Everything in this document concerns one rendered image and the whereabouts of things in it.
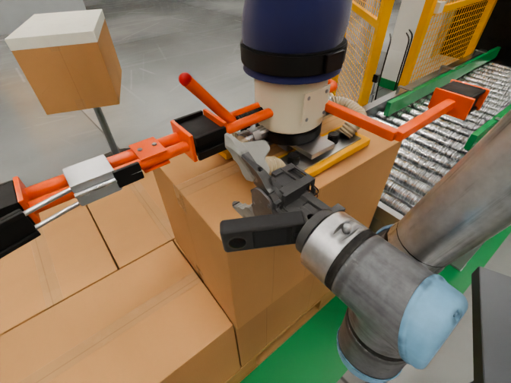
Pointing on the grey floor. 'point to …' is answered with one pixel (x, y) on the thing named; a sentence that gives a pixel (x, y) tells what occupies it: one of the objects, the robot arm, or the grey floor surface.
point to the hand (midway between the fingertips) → (225, 172)
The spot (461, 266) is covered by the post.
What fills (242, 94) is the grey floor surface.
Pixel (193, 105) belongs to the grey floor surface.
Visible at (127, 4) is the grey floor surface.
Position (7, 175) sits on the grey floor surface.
